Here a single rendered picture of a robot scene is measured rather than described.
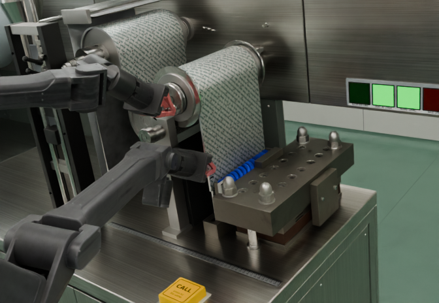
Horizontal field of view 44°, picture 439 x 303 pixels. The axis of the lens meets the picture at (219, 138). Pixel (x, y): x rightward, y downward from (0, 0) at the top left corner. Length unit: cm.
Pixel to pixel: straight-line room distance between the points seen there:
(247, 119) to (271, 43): 22
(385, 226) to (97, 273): 203
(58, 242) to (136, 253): 62
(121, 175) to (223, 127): 43
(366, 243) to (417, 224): 159
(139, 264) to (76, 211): 52
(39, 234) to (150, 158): 33
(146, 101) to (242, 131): 32
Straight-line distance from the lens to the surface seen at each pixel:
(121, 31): 139
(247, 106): 136
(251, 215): 119
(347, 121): 419
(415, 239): 296
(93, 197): 84
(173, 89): 121
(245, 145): 137
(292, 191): 123
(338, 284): 140
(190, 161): 118
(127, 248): 136
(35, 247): 75
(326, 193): 132
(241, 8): 148
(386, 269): 274
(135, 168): 96
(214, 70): 127
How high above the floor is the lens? 160
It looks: 21 degrees down
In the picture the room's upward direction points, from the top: 8 degrees counter-clockwise
